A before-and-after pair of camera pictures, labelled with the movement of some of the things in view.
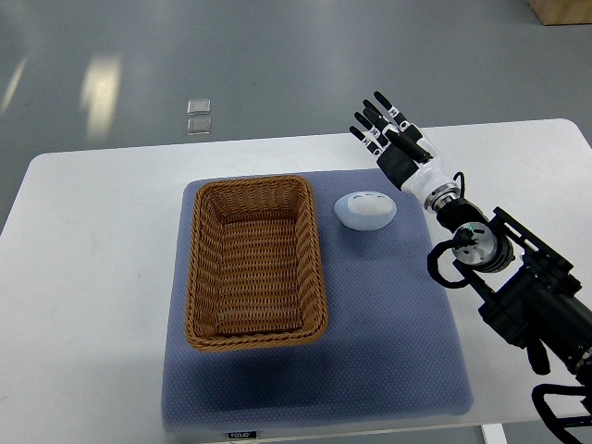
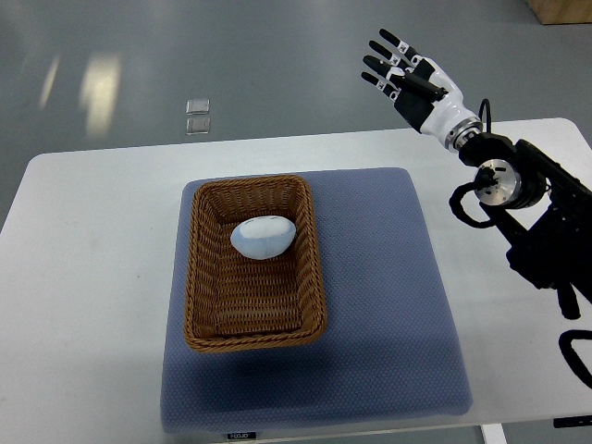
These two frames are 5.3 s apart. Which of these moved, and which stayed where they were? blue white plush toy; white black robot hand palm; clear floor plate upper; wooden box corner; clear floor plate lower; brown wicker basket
Moved: white black robot hand palm; blue white plush toy
Stayed: clear floor plate lower; wooden box corner; brown wicker basket; clear floor plate upper
